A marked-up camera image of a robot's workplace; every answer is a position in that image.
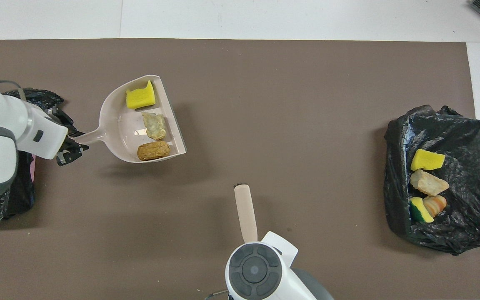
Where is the left black trash bag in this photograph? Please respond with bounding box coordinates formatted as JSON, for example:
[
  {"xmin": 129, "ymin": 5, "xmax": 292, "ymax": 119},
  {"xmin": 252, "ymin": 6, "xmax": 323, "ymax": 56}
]
[{"xmin": 0, "ymin": 88, "xmax": 65, "ymax": 222}]

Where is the yellow sponge block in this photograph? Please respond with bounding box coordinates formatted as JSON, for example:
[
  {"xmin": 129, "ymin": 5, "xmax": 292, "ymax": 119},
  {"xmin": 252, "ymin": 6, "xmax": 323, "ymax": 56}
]
[{"xmin": 410, "ymin": 149, "xmax": 446, "ymax": 172}]

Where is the large beige rock chunk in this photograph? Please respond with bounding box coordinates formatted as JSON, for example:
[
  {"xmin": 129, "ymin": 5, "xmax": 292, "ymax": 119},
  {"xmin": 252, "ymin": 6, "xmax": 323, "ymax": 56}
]
[{"xmin": 410, "ymin": 169, "xmax": 450, "ymax": 197}]

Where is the brown table mat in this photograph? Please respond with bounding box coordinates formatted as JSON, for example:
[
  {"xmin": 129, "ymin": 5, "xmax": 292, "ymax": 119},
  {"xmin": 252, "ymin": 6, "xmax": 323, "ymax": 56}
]
[{"xmin": 0, "ymin": 38, "xmax": 480, "ymax": 300}]

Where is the black trash bag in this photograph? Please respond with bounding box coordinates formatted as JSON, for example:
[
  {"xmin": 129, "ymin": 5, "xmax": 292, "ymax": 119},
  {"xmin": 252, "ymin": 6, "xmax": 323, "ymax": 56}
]
[
  {"xmin": 0, "ymin": 88, "xmax": 65, "ymax": 222},
  {"xmin": 383, "ymin": 105, "xmax": 480, "ymax": 255}
]

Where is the pale grey beige rock chunk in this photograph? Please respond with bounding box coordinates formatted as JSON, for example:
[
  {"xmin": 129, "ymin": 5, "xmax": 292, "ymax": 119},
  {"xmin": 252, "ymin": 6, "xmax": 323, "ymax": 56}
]
[{"xmin": 141, "ymin": 111, "xmax": 167, "ymax": 141}]

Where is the beige handled black bristle brush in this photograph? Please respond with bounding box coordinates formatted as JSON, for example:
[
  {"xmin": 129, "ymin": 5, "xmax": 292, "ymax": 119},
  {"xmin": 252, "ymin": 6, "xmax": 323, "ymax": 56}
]
[{"xmin": 234, "ymin": 183, "xmax": 259, "ymax": 243}]

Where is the right black trash bag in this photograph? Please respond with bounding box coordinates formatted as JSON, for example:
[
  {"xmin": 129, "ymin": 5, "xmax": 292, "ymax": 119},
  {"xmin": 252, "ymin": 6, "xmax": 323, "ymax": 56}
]
[{"xmin": 383, "ymin": 105, "xmax": 480, "ymax": 255}]

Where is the yellow green sponge wedge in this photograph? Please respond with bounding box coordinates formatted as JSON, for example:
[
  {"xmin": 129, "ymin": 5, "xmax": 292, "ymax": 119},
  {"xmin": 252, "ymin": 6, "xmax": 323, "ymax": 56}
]
[{"xmin": 409, "ymin": 197, "xmax": 435, "ymax": 223}]

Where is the brown oval nugget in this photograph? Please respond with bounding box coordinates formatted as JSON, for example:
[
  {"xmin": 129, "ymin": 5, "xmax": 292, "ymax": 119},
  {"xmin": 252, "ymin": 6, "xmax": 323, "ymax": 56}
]
[{"xmin": 137, "ymin": 140, "xmax": 171, "ymax": 162}]

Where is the beige plastic dustpan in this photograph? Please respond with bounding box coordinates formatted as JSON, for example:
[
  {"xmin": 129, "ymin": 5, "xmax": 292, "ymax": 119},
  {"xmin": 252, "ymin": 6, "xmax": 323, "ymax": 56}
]
[{"xmin": 68, "ymin": 75, "xmax": 187, "ymax": 164}]

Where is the small beige orange rock chunk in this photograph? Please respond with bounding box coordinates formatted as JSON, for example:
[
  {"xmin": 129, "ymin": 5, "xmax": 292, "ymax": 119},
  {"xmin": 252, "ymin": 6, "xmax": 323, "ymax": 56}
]
[{"xmin": 422, "ymin": 195, "xmax": 448, "ymax": 218}]

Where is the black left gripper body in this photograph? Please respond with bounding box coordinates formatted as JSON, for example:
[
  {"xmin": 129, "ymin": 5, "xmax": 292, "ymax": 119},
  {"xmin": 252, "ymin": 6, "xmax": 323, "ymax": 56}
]
[{"xmin": 56, "ymin": 141, "xmax": 80, "ymax": 167}]

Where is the notched yellow sponge piece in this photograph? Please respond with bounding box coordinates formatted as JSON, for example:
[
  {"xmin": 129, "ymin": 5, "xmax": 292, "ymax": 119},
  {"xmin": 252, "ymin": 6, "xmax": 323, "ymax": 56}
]
[{"xmin": 125, "ymin": 80, "xmax": 157, "ymax": 110}]

